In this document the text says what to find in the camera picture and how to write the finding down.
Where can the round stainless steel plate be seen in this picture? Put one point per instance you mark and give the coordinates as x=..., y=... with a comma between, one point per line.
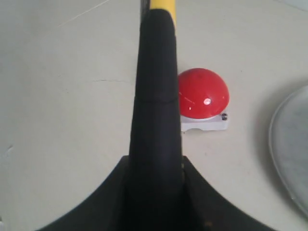
x=288, y=145

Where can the red dome push button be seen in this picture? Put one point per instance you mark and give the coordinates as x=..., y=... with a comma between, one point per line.
x=204, y=98

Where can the black yellow claw hammer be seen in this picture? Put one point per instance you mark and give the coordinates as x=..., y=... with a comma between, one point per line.
x=155, y=174

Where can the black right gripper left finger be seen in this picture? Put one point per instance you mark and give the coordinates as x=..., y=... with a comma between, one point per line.
x=102, y=210

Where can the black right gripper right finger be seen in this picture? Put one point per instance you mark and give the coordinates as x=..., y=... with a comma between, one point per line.
x=210, y=211

